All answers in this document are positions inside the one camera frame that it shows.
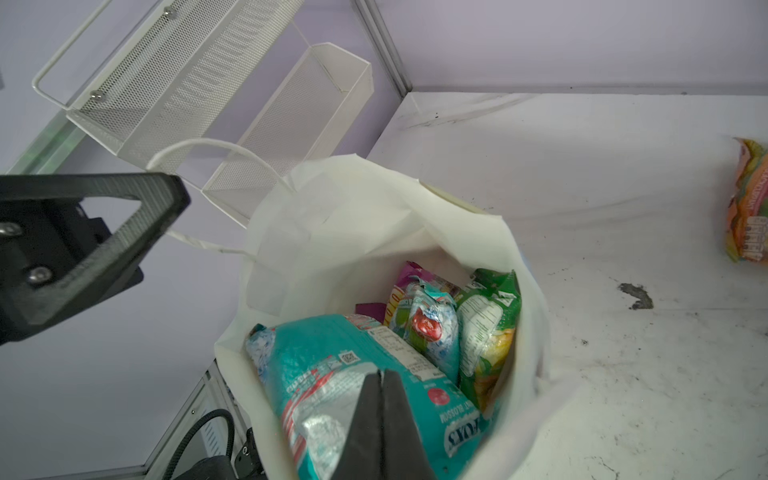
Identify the orange Fox's candy bag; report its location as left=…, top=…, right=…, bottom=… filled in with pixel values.
left=725, top=137, right=767, bottom=264

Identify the black corrugated cable conduit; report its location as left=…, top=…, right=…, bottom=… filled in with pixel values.
left=160, top=409, right=236, bottom=480

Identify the magenta snack bag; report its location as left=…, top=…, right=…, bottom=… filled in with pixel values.
left=354, top=261, right=459, bottom=325

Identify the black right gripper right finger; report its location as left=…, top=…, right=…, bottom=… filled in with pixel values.
left=381, top=370, right=436, bottom=480

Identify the white mesh two-tier shelf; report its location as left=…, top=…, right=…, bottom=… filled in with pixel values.
left=63, top=1, right=374, bottom=225

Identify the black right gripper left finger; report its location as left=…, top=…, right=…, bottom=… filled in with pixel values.
left=332, top=372, right=384, bottom=480

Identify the floral paper gift bag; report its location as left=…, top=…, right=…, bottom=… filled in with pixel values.
left=214, top=145, right=577, bottom=479

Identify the teal Fox's candy bag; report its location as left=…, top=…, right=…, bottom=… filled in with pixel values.
left=245, top=314, right=484, bottom=479
left=387, top=276, right=460, bottom=384

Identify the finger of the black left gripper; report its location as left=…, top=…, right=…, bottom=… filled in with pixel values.
left=1, top=173, right=191, bottom=344

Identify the green candy bag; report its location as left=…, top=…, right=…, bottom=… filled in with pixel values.
left=455, top=268, right=522, bottom=412

